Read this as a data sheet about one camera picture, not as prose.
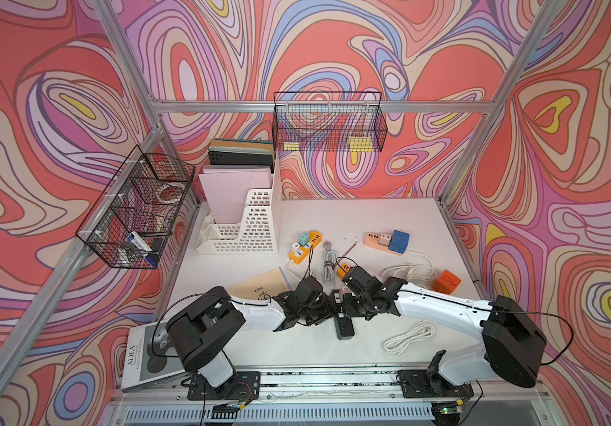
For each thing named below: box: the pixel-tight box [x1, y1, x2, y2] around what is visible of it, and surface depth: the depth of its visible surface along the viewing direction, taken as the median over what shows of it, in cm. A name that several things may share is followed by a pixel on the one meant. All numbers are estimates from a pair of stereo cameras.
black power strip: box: [333, 315, 356, 340], surface depth 83 cm
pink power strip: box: [363, 231, 404, 257], surface depth 106 cm
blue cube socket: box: [388, 228, 412, 255], surface depth 99 cm
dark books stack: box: [207, 137, 275, 174], surface depth 97 cm
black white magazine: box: [120, 320, 190, 394], surface depth 75 cm
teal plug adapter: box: [298, 232, 310, 247], surface depth 101 cm
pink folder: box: [198, 165, 272, 224], surface depth 91 cm
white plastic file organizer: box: [195, 150, 283, 255], surface depth 97 cm
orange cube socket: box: [431, 269, 462, 295], surface depth 87 cm
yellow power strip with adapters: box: [288, 229, 323, 265], surface depth 103 cm
